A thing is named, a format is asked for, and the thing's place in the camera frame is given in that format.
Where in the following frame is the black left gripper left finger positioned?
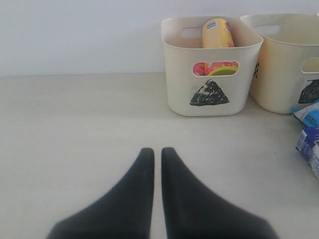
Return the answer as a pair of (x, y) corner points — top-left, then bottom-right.
(47, 148), (155, 239)

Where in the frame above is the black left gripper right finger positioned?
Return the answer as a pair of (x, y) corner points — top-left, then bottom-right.
(161, 147), (278, 239)

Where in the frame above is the pink Lays chips can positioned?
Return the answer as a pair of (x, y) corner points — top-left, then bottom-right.
(192, 62), (206, 76)

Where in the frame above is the blue instant noodle bag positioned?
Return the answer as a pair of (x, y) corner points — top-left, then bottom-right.
(291, 100), (319, 128)

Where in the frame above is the yellow Lays chips can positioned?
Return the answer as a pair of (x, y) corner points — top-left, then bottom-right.
(201, 17), (238, 76)

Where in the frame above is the cream bin with triangle mark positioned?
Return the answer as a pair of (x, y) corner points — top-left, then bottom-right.
(161, 16), (263, 116)

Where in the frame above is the white blue milk carton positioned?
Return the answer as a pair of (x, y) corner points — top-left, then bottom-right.
(296, 127), (319, 179)

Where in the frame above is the cream bin with square mark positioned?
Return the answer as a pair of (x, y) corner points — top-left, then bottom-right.
(240, 13), (319, 114)

